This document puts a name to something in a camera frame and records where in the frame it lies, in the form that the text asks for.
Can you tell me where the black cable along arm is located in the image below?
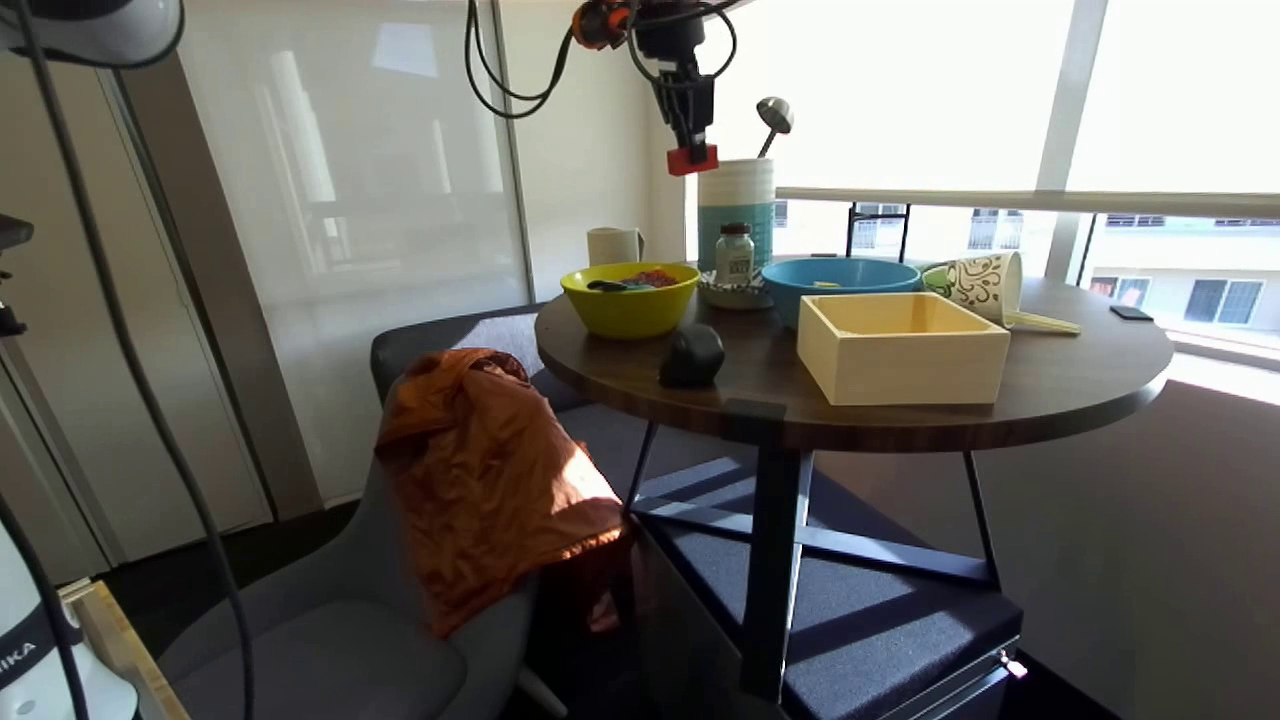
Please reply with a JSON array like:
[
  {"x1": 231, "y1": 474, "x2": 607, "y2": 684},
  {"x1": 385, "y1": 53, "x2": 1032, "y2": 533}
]
[{"x1": 462, "y1": 0, "x2": 586, "y2": 126}]

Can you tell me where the patterned paper cup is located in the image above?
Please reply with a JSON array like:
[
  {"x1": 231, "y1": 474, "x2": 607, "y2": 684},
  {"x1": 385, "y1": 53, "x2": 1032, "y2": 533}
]
[{"x1": 923, "y1": 247, "x2": 1027, "y2": 330}]

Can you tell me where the white mug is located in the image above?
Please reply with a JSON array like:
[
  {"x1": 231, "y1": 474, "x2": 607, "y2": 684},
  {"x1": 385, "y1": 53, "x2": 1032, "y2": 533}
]
[{"x1": 586, "y1": 225, "x2": 654, "y2": 272}]

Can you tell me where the orange crumpled cloth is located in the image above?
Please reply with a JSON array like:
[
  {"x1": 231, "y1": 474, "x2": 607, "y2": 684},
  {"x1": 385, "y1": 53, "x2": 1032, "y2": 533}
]
[{"x1": 371, "y1": 345, "x2": 634, "y2": 638}]

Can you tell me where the yellow green bowl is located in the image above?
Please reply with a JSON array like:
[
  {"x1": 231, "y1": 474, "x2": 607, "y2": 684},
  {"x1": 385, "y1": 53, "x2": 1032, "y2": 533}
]
[{"x1": 555, "y1": 257, "x2": 705, "y2": 345}]

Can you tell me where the white window frame post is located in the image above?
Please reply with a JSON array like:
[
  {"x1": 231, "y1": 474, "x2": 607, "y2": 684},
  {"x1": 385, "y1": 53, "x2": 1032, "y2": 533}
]
[{"x1": 1038, "y1": 0, "x2": 1112, "y2": 289}]

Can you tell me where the small clear bottle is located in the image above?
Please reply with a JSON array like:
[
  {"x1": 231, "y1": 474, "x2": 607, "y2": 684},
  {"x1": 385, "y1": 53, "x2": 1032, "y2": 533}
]
[{"x1": 713, "y1": 221, "x2": 762, "y2": 296}]

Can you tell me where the blue white tall container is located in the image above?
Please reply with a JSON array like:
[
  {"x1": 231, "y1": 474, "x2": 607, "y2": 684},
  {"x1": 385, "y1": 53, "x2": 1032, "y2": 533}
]
[{"x1": 691, "y1": 154, "x2": 781, "y2": 277}]

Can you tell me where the light wooden plank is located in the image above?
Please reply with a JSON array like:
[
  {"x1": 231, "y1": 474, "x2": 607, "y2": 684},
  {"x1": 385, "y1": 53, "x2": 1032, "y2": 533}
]
[{"x1": 57, "y1": 573, "x2": 194, "y2": 720}]

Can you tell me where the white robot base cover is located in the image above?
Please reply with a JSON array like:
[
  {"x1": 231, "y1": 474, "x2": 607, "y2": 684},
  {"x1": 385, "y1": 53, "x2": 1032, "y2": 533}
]
[{"x1": 0, "y1": 512, "x2": 136, "y2": 720}]

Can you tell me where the long black hanging cable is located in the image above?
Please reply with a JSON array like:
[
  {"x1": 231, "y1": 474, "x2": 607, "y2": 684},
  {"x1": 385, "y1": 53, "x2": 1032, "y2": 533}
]
[{"x1": 8, "y1": 0, "x2": 262, "y2": 720}]

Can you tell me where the grey upholstered chair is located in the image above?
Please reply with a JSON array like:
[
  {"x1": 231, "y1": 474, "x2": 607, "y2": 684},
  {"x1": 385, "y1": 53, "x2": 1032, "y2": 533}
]
[{"x1": 156, "y1": 309, "x2": 643, "y2": 720}]

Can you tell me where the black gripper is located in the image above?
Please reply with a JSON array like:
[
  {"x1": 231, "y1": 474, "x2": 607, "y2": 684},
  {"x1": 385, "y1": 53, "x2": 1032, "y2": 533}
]
[{"x1": 638, "y1": 2, "x2": 726, "y2": 159}]

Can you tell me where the red toy in bowl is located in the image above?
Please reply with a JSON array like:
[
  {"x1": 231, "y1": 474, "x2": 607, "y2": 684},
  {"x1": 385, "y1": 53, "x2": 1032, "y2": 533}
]
[{"x1": 615, "y1": 266, "x2": 683, "y2": 296}]

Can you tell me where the grey round-headed utensil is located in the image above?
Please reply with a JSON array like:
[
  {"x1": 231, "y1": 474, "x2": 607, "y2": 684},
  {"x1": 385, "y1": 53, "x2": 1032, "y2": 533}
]
[{"x1": 754, "y1": 91, "x2": 802, "y2": 163}]

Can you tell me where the round dark wooden table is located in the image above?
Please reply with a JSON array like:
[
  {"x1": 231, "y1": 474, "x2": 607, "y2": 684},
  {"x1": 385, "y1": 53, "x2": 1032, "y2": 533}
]
[{"x1": 531, "y1": 272, "x2": 1176, "y2": 713}]

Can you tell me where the dark round lumpy object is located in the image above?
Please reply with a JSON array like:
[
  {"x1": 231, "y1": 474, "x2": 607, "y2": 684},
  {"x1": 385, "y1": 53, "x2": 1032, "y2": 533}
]
[{"x1": 656, "y1": 318, "x2": 734, "y2": 391}]

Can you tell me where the beige flat napkin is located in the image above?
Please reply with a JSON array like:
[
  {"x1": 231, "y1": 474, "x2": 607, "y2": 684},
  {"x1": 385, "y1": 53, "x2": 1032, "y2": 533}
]
[{"x1": 1004, "y1": 309, "x2": 1085, "y2": 339}]

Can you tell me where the blue bowl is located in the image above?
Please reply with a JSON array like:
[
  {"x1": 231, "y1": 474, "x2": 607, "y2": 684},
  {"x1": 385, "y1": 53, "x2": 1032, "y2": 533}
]
[{"x1": 756, "y1": 250, "x2": 930, "y2": 330}]

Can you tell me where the cream open wooden box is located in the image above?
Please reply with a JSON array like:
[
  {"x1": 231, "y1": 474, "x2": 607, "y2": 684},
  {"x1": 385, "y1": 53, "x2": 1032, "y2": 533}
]
[{"x1": 794, "y1": 289, "x2": 1016, "y2": 410}]

